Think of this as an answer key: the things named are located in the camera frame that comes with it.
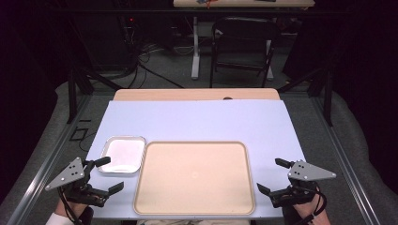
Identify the dark equipment rack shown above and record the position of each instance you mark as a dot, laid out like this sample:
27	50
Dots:
103	37

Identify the white sleeve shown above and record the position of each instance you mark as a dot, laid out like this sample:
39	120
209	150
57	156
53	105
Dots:
59	219

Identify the person's left hand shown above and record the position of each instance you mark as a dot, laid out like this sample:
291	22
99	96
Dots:
73	210

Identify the beige plastic tray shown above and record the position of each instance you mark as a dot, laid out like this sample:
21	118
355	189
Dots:
194	178

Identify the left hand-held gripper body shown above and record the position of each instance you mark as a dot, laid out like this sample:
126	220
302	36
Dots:
70	173

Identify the grey metal floor rail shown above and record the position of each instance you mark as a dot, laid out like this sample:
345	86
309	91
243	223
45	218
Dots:
47	168
347	168

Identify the light blue table mat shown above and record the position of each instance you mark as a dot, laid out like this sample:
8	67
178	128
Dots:
200	120

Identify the black metal stand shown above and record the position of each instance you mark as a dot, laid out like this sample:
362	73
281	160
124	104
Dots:
328	100
72	93

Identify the person's right hand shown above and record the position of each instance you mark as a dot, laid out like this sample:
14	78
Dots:
311	214

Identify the black folding chair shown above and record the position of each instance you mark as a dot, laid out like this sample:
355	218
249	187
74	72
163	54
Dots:
244	31

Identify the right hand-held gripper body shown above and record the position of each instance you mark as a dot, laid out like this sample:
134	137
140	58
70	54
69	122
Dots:
308	172

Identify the wooden background table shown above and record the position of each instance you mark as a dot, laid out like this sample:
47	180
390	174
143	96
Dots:
237	3

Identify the small white square container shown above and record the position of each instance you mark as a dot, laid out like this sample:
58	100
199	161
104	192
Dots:
125	154

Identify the white table leg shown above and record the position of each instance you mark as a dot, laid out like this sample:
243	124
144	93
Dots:
195	59

